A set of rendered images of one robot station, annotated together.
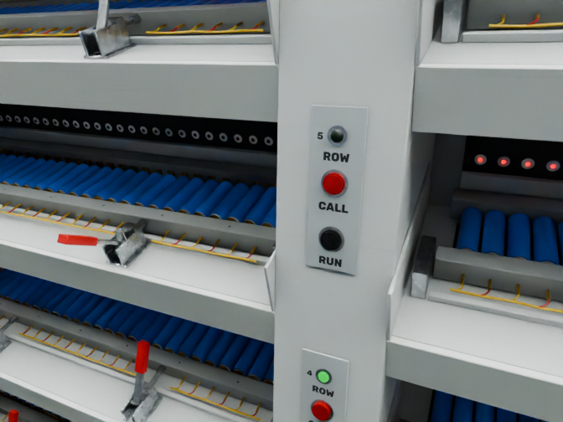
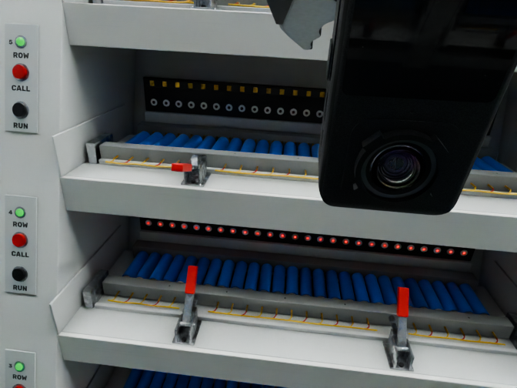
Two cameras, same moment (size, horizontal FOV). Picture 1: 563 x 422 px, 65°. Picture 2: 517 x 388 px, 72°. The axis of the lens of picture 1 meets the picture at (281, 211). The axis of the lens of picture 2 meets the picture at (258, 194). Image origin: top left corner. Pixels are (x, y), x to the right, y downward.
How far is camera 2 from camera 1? 0.51 m
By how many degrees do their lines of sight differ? 22
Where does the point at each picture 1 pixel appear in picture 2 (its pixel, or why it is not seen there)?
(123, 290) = (425, 229)
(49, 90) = not seen: hidden behind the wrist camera
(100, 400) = (350, 356)
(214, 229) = (488, 175)
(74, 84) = not seen: hidden behind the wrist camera
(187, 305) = (498, 232)
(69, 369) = (290, 336)
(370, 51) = not seen: outside the picture
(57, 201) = (311, 161)
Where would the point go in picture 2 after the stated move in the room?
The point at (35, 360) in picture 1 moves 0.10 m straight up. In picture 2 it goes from (245, 334) to (251, 259)
